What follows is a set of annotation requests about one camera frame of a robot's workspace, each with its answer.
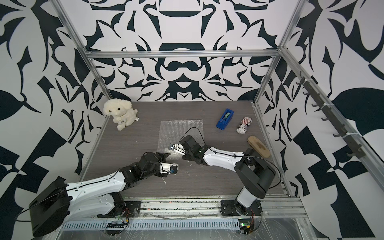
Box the right electronics board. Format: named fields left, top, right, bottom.
left=239, top=219, right=255, bottom=235

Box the blue tape dispenser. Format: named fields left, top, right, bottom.
left=216, top=109, right=234, bottom=131

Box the electronics board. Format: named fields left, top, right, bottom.
left=239, top=219, right=255, bottom=235
left=105, top=221, right=129, bottom=236

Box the white slotted cable duct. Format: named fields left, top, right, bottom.
left=61, top=219, right=239, bottom=231

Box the aluminium frame crossbar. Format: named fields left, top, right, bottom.
left=85, top=50, right=278, bottom=59

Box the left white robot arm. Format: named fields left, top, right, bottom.
left=29, top=153, right=179, bottom=238

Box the white plush toy dog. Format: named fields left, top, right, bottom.
left=103, top=99, right=139, bottom=131

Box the clear bubble wrap sheet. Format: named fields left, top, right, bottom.
left=157, top=120, right=204, bottom=159

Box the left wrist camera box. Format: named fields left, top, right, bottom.
left=160, top=163, right=179, bottom=174

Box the left electronics board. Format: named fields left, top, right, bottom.
left=105, top=221, right=129, bottom=236

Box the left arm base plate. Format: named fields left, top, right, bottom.
left=97, top=201, right=142, bottom=218

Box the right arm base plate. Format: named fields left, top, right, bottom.
left=220, top=200, right=263, bottom=217

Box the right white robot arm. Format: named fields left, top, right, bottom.
left=169, top=135, right=277, bottom=209

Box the oval wooden block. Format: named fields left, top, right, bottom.
left=247, top=136, right=271, bottom=159

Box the flag print soda can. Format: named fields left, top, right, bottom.
left=236, top=117, right=253, bottom=135

